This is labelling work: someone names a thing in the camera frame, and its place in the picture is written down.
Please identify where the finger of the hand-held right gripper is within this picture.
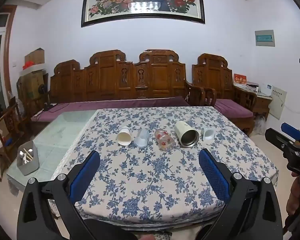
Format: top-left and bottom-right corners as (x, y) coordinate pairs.
(281, 122), (300, 143)
(265, 128), (300, 155)

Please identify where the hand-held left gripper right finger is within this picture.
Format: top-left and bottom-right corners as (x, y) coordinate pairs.
(198, 148), (283, 240)

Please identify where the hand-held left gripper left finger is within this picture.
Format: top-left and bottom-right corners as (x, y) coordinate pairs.
(17, 150), (101, 240)

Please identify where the small white cup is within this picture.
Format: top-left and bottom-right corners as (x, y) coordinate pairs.
(201, 127), (215, 141)

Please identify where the white paper cup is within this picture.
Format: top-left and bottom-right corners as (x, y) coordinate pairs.
(116, 127), (132, 146)

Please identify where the floral glass cup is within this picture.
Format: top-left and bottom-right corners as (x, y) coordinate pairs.
(155, 129), (176, 151)

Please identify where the clear plastic cup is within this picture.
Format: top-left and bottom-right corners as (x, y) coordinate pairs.
(134, 128), (150, 147)

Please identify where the person's right hand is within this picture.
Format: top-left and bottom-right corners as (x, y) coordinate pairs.
(286, 171), (300, 217)

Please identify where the clear plastic bag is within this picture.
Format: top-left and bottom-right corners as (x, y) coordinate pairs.
(254, 115), (267, 133)

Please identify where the white panel board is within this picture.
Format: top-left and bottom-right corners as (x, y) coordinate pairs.
(271, 86), (288, 120)

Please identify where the wooden side table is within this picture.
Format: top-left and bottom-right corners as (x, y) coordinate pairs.
(254, 90), (273, 121)

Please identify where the green glass table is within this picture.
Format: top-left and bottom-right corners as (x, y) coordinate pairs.
(6, 110), (99, 192)

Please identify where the purple armchair cushion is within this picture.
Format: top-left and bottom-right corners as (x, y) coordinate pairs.
(214, 98), (254, 119)

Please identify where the white steel mug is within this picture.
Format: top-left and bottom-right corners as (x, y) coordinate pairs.
(174, 121), (199, 148)

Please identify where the grey utensil holder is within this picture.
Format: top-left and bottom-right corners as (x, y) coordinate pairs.
(17, 141), (40, 176)

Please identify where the white printer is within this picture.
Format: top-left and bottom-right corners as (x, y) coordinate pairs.
(246, 82), (261, 92)

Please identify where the blue floral tablecloth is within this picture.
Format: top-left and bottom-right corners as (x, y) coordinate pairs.
(50, 106), (279, 225)

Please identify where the red gift box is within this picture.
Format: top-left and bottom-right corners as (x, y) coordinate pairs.
(234, 74), (248, 86)

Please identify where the purple sofa cushion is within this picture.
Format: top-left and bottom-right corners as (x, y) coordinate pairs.
(31, 96), (190, 123)

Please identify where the carved wooden armchair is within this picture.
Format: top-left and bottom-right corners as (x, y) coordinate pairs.
(192, 53), (257, 137)

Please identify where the black desk fan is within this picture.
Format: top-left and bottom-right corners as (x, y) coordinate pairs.
(38, 84), (53, 111)

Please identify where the wooden chair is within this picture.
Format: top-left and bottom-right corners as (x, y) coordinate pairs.
(0, 102), (23, 182)

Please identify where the carved wooden sofa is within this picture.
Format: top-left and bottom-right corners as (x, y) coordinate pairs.
(49, 49), (206, 128)

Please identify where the large cardboard box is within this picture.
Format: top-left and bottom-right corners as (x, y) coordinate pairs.
(17, 70), (49, 101)

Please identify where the small cardboard box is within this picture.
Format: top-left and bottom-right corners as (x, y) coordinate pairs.
(24, 48), (45, 66)

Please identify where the framed floral painting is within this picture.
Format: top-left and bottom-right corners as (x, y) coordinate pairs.
(81, 0), (206, 28)

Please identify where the wall electrical panel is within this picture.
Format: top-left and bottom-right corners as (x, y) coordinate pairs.
(255, 30), (276, 47)

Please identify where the wooden door frame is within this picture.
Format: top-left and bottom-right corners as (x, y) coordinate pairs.
(0, 5), (17, 98)

